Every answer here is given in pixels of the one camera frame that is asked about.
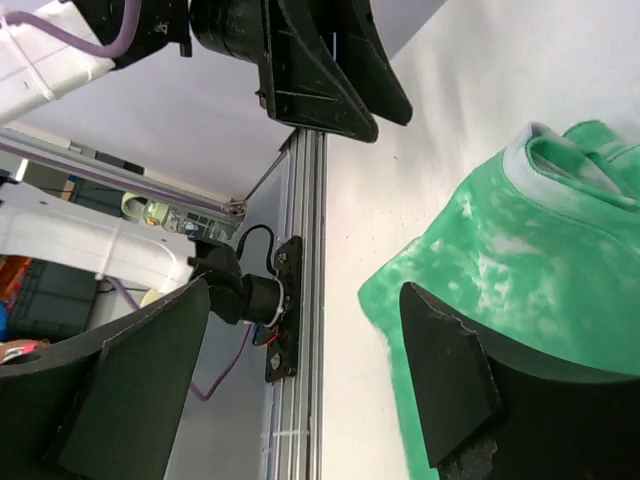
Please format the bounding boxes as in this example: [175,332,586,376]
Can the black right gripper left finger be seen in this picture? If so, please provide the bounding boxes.
[1,280,210,479]

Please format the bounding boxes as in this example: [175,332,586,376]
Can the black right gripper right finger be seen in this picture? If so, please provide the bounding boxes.
[399,282,639,479]

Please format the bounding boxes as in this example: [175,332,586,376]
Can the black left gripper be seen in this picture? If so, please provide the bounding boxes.
[189,0,413,142]

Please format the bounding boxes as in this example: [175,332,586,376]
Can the green white tie-dye trousers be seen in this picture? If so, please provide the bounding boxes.
[358,120,639,479]

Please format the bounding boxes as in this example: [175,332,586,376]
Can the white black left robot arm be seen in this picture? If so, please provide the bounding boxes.
[1,1,413,327]

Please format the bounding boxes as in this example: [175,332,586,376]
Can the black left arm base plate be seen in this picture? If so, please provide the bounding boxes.
[265,236,304,383]

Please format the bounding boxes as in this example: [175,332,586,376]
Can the aluminium rail frame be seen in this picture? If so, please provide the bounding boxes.
[1,130,326,479]

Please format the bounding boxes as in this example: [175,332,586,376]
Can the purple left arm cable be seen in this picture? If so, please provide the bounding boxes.
[0,0,251,402]

